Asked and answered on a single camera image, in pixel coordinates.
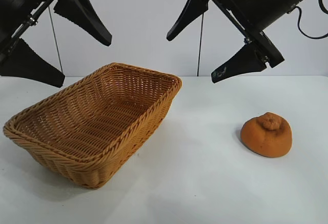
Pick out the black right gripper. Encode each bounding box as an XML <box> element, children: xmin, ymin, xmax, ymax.
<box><xmin>166</xmin><ymin>0</ymin><xmax>328</xmax><ymax>84</ymax></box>

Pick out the brown woven wicker basket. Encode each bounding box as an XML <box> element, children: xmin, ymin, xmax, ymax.
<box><xmin>3</xmin><ymin>62</ymin><xmax>183</xmax><ymax>189</ymax></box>

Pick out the wrinkled orange fruit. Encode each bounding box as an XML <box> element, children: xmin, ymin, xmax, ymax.
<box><xmin>240</xmin><ymin>111</ymin><xmax>293</xmax><ymax>157</ymax></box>

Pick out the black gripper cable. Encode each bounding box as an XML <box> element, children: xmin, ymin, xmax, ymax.
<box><xmin>292</xmin><ymin>0</ymin><xmax>328</xmax><ymax>39</ymax></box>

